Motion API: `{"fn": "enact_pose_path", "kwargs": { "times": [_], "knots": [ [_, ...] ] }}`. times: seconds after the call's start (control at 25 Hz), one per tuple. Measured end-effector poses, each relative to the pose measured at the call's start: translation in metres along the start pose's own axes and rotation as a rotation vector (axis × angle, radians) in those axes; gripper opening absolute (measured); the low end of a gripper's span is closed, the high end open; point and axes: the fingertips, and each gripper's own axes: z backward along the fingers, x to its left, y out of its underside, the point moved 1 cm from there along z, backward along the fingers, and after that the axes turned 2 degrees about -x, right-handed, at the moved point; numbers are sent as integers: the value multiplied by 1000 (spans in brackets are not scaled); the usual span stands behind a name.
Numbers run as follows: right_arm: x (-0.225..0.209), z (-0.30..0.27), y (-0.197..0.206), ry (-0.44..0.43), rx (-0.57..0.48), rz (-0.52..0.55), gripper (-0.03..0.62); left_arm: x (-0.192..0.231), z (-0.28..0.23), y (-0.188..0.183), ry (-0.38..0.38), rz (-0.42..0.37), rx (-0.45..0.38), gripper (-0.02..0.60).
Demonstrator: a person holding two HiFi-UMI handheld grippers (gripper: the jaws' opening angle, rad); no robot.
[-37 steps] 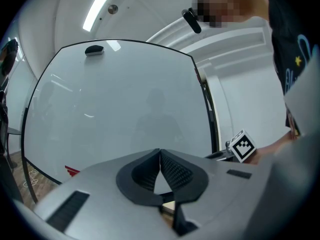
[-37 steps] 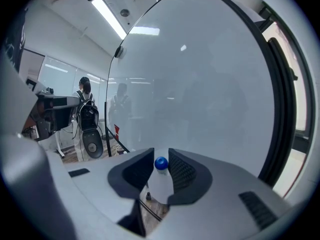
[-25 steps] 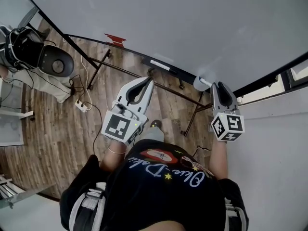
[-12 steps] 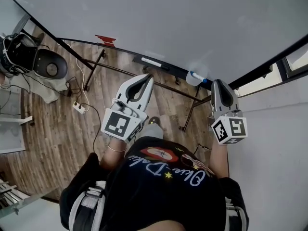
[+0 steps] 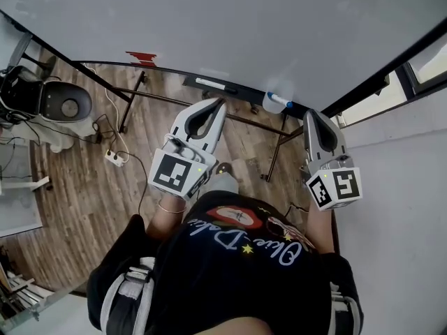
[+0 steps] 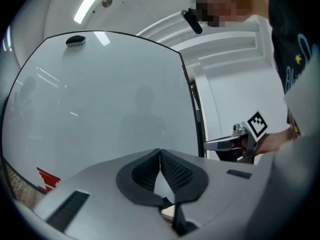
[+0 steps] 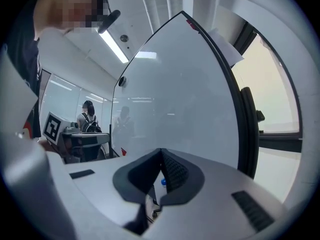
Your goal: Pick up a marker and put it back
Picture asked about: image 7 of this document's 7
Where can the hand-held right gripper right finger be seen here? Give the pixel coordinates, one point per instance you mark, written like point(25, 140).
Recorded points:
point(217, 196)

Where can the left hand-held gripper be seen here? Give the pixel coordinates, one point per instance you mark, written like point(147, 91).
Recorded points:
point(52, 127)

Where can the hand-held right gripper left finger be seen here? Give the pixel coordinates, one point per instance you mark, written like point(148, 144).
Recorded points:
point(100, 184)

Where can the blue capped marker pen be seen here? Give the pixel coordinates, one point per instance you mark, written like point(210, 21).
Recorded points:
point(163, 181)

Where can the black magnetic whiteboard eraser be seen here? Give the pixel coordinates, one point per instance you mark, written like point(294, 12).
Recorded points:
point(122, 81)

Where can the large whiteboard on stand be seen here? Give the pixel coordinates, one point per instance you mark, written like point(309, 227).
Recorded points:
point(250, 124)

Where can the large white whiteboard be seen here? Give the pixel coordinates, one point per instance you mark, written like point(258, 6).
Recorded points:
point(175, 84)

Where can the long ceiling light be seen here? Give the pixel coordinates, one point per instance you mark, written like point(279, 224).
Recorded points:
point(113, 46)

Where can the round ceiling smoke detector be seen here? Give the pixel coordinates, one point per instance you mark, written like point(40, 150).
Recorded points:
point(124, 38)

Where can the person in dark shirt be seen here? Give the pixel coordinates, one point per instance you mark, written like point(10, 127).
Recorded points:
point(25, 59)

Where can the black framed window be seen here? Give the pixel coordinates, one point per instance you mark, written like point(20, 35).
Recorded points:
point(272, 96)

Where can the person's face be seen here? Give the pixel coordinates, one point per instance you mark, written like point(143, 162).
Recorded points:
point(62, 6)

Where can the white paper sheet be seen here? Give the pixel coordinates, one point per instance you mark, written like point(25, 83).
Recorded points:
point(225, 47)

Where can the red tape strip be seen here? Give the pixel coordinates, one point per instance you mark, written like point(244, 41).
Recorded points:
point(191, 24)

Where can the black head camera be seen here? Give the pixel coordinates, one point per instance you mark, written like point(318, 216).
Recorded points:
point(110, 20)

